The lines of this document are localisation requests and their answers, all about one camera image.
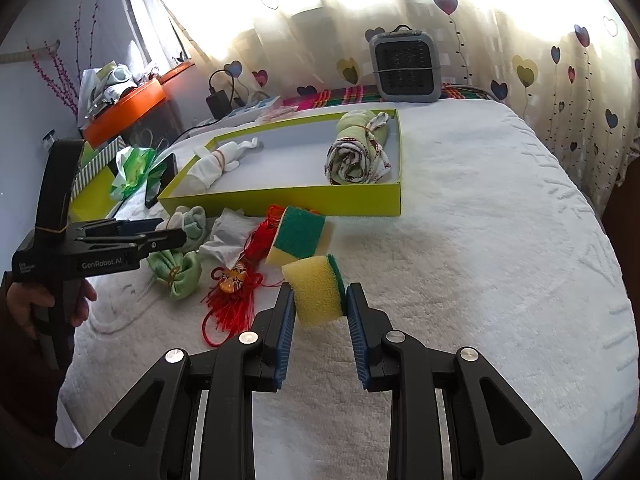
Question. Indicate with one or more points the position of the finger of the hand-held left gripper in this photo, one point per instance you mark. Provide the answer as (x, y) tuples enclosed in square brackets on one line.
[(135, 226), (160, 241)]

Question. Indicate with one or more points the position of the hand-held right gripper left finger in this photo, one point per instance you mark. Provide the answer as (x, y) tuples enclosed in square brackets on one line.
[(285, 330)]

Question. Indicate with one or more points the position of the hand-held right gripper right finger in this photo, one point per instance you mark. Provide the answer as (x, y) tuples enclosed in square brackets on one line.
[(357, 330)]

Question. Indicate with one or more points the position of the green cloth bundle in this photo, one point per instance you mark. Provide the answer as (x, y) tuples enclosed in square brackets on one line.
[(175, 272)]

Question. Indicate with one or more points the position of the pale green sock bundle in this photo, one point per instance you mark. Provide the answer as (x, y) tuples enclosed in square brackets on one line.
[(192, 222)]

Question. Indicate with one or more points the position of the yellow green sponge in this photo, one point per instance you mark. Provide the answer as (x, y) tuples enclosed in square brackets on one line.
[(317, 290), (297, 232)]

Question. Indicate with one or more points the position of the red tassel ornament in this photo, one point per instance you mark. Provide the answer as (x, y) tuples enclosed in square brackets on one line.
[(232, 305)]

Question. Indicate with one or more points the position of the white cloth packet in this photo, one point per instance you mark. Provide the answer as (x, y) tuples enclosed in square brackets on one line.
[(227, 237)]

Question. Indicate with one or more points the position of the yellow-green cardboard box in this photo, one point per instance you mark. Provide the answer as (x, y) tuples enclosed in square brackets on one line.
[(280, 197)]

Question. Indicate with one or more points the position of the person's left hand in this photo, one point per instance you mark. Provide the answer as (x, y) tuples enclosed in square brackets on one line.
[(20, 305)]

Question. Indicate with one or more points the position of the yellow-green striped box lid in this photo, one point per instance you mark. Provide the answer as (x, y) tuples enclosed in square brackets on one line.
[(92, 195)]

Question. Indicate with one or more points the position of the black phone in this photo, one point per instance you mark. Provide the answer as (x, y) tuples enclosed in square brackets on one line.
[(160, 180)]

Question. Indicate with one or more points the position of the green plastic bag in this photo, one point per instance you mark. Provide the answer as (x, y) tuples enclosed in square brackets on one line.
[(132, 170)]

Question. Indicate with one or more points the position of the white rolled cloth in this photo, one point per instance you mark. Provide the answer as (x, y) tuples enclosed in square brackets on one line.
[(217, 162)]

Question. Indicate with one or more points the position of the orange tray with items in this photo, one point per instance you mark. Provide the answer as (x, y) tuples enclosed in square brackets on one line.
[(130, 107)]

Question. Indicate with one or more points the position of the pink flower branches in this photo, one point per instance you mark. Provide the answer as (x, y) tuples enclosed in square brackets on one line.
[(62, 70)]

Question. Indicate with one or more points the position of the clothes pile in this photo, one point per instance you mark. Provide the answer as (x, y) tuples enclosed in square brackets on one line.
[(112, 82)]

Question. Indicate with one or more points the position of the blue packet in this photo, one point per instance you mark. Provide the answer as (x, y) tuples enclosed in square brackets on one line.
[(252, 108)]

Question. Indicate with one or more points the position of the pink packet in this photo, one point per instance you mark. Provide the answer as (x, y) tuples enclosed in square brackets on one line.
[(277, 114)]

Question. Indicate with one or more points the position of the green rolled towel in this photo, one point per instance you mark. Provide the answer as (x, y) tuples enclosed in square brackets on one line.
[(357, 152)]

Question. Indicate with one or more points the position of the plaid blanket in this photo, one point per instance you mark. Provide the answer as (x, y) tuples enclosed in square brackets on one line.
[(340, 95)]

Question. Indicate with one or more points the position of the grey portable heater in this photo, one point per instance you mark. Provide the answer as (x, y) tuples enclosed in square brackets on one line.
[(405, 67)]

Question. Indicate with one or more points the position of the heart print curtain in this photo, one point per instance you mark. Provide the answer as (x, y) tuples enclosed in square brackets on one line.
[(500, 35)]

